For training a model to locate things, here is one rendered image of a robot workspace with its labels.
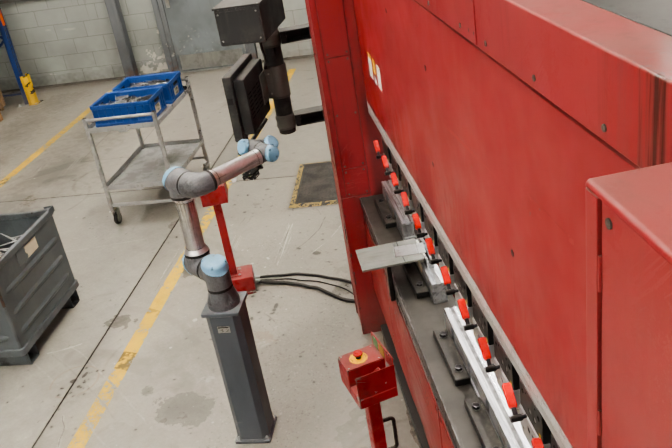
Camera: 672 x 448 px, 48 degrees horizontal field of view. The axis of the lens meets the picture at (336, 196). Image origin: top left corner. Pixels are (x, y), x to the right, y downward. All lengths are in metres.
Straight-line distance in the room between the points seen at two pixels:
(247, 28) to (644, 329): 3.31
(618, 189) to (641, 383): 0.17
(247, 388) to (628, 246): 3.14
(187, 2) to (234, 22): 6.71
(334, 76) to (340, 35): 0.20
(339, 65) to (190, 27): 6.98
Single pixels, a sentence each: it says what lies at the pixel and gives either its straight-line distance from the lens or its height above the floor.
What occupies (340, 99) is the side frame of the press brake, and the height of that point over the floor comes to 1.43.
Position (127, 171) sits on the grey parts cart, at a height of 0.33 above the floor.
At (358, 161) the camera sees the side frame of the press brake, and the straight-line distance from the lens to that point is 3.93.
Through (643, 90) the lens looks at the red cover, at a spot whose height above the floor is 2.27.
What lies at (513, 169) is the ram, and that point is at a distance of 1.64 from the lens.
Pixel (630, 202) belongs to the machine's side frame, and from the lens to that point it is 0.68.
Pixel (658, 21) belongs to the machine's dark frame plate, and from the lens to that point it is 1.23.
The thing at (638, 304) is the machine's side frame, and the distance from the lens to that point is 0.69.
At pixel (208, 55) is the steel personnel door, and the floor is 0.19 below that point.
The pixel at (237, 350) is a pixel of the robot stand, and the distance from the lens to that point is 3.57.
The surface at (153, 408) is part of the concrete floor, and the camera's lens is 4.34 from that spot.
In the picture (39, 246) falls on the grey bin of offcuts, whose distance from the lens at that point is 5.16.
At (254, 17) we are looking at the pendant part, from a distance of 3.82.
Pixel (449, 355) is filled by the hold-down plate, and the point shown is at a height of 0.90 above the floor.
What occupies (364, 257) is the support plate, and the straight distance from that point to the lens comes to 3.21.
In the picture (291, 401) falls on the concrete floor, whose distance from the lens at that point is 4.10.
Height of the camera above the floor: 2.61
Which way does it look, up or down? 25 degrees down
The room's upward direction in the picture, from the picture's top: 9 degrees counter-clockwise
